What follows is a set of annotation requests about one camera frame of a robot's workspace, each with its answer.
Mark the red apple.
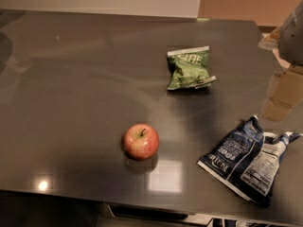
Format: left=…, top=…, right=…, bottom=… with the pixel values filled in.
left=123, top=124, right=159, bottom=160

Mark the green jalapeno chip bag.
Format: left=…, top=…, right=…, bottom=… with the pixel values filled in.
left=167, top=46, right=216, bottom=91

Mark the blue chip bag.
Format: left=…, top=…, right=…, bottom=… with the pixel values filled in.
left=197, top=115, right=302, bottom=207

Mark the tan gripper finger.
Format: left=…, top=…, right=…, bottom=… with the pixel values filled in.
left=261, top=65, right=303, bottom=122
left=258, top=26, right=281, bottom=50

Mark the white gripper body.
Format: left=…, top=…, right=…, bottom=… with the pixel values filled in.
left=278, top=1, right=303, bottom=65

